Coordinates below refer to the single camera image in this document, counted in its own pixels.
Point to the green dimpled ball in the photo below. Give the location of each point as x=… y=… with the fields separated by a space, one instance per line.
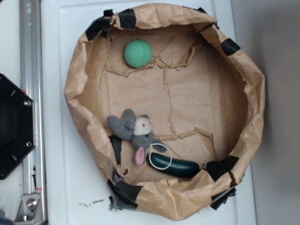
x=138 y=53

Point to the brown paper lined bin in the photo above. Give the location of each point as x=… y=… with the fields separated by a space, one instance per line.
x=204 y=96

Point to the grey plush bunny toy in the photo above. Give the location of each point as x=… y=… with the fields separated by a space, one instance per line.
x=137 y=130

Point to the dark green toy cucumber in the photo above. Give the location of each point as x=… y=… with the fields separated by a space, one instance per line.
x=173 y=167

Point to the white tray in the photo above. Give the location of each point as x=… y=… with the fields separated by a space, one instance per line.
x=77 y=194

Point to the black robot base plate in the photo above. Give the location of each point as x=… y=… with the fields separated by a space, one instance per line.
x=16 y=126

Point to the aluminium extrusion rail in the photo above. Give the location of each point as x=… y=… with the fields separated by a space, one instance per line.
x=34 y=178

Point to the metal corner bracket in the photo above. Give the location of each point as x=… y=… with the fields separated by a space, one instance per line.
x=30 y=210

